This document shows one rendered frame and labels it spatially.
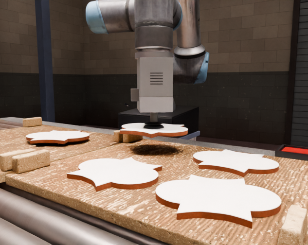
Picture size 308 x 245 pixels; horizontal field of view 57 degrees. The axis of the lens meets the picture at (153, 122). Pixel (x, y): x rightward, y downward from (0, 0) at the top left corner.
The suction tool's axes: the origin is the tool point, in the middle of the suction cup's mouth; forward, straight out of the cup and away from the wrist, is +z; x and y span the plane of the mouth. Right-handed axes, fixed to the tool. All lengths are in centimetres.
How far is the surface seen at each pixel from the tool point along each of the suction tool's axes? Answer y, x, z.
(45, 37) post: -440, -125, -81
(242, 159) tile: 11.5, 14.2, 2.9
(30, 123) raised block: -36, -35, 3
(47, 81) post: -440, -124, -9
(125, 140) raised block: -7.8, -5.7, 3.1
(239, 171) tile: 17.5, 11.0, 3.0
